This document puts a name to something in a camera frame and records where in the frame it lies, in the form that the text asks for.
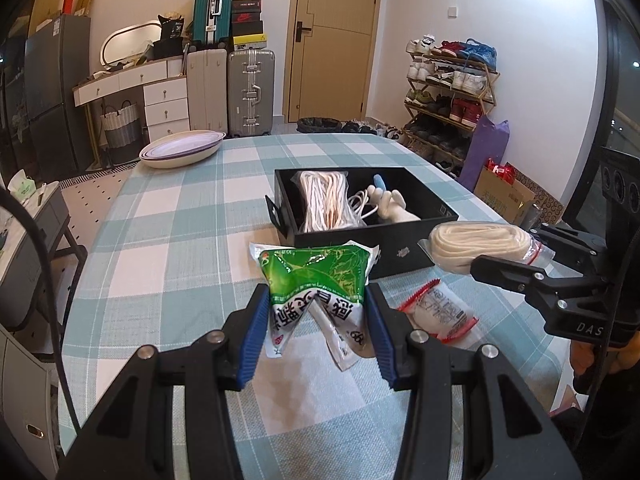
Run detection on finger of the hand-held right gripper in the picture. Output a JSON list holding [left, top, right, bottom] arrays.
[[530, 224, 608, 273], [472, 255, 576, 311]]

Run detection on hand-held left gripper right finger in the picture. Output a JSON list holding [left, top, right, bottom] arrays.
[[366, 284, 583, 480]]

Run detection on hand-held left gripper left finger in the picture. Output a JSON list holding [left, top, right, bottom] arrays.
[[55, 284, 273, 480]]

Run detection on red-edged printed packet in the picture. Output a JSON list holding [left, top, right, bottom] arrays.
[[397, 280, 480, 343]]

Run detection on black cardboard box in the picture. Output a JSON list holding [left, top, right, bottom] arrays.
[[265, 167, 460, 281]]

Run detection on green printed packet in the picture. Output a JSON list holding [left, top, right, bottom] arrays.
[[249, 241, 381, 372]]

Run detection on thin white cable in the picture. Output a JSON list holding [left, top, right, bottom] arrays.
[[347, 190, 381, 223]]

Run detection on white braided rope bundle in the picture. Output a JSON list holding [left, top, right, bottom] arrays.
[[299, 171, 353, 233]]

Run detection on person's right hand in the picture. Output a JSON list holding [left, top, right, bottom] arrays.
[[570, 334, 640, 378]]

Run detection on open cardboard box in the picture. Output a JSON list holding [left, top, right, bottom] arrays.
[[472, 161, 563, 227]]

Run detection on red snack packet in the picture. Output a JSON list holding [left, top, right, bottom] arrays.
[[484, 157, 517, 187]]

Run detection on purple bag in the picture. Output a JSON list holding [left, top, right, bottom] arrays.
[[457, 115, 511, 193]]

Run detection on wooden shoe rack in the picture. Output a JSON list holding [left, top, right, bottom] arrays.
[[402, 50, 501, 177]]

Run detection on rows of shoes on rack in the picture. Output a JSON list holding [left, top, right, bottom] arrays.
[[404, 35, 500, 173]]

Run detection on white oval plate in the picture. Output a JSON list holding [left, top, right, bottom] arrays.
[[139, 130, 227, 170]]

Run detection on pile of shoes on floor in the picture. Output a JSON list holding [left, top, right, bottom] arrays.
[[342, 119, 407, 141]]

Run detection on dotted white rug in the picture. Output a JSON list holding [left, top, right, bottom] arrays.
[[59, 164, 137, 273]]

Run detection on white low cabinet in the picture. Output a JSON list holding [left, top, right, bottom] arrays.
[[0, 324, 62, 480]]

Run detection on silver suitcase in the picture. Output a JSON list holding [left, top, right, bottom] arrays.
[[226, 49, 277, 138]]

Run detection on woven basket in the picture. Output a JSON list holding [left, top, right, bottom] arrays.
[[97, 101, 144, 165]]

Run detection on white dresser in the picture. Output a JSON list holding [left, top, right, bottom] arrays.
[[72, 56, 193, 143]]

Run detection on beige suitcase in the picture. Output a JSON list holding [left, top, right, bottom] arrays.
[[184, 45, 230, 133]]

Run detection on tan door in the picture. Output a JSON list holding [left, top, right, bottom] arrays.
[[282, 0, 383, 123]]

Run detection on oval mirror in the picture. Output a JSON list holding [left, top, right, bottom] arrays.
[[100, 20, 168, 73]]

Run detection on grey fridge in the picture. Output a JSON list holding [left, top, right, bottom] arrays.
[[22, 14, 93, 173]]

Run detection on teal suitcase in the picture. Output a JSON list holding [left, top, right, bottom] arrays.
[[192, 0, 235, 46]]

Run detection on dark tall cabinet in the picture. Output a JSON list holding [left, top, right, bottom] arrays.
[[0, 30, 31, 183]]

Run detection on black cable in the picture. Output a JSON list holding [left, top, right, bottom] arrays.
[[0, 187, 83, 443]]

